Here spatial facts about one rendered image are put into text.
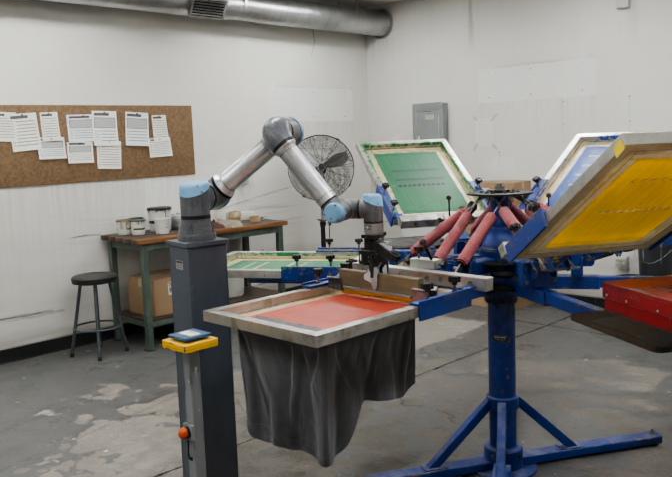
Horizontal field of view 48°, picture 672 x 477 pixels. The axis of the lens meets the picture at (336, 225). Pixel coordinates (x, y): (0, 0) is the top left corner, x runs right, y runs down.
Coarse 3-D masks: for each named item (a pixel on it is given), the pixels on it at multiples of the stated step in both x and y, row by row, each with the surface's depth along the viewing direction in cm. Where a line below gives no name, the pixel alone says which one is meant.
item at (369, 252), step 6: (366, 240) 288; (372, 240) 286; (366, 246) 289; (372, 246) 287; (360, 252) 289; (366, 252) 287; (372, 252) 285; (378, 252) 286; (366, 258) 288; (372, 258) 285; (378, 258) 286; (384, 258) 288; (366, 264) 288; (378, 264) 286
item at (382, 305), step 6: (384, 300) 288; (360, 306) 279; (366, 306) 279; (372, 306) 278; (378, 306) 278; (384, 306) 278; (390, 306) 277; (396, 306) 277; (402, 306) 277; (384, 312) 268; (306, 324) 255; (342, 324) 253
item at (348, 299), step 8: (336, 296) 299; (344, 296) 298; (352, 296) 298; (360, 296) 297; (304, 304) 286; (312, 304) 286; (352, 304) 283; (360, 304) 283; (272, 312) 275; (280, 312) 274
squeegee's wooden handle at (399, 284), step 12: (348, 276) 298; (360, 276) 293; (384, 276) 284; (396, 276) 280; (408, 276) 278; (372, 288) 289; (384, 288) 285; (396, 288) 281; (408, 288) 276; (420, 288) 274
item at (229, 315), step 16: (304, 288) 299; (320, 288) 302; (240, 304) 274; (256, 304) 279; (272, 304) 284; (208, 320) 264; (224, 320) 258; (240, 320) 251; (256, 320) 248; (368, 320) 242; (384, 320) 247; (400, 320) 253; (272, 336) 240; (288, 336) 234; (304, 336) 229; (320, 336) 226; (336, 336) 231; (352, 336) 236
